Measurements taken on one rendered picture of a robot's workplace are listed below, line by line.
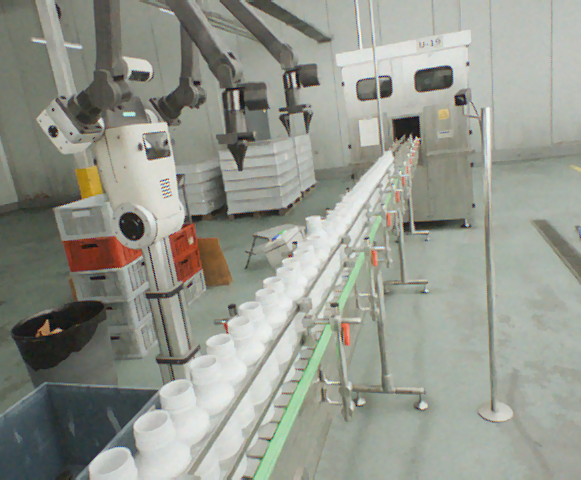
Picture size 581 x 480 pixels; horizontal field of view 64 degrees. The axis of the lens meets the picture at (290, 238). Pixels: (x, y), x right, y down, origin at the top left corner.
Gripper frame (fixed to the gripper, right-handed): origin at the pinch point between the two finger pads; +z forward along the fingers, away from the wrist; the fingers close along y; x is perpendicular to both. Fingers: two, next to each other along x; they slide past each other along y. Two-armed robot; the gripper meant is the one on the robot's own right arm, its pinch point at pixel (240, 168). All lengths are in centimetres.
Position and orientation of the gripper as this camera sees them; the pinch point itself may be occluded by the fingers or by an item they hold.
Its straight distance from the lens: 125.3
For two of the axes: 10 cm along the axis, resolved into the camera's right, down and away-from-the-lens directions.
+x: 0.3, -2.1, 9.8
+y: 10.0, -0.7, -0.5
